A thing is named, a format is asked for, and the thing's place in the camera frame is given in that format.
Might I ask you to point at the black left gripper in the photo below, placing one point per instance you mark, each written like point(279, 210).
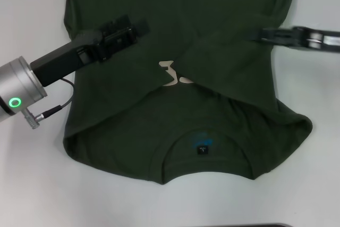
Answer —
point(61, 62)

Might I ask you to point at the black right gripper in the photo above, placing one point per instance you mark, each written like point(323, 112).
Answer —
point(318, 41)

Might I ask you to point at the dark green printed t-shirt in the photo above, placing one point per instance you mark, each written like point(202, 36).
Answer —
point(199, 3)

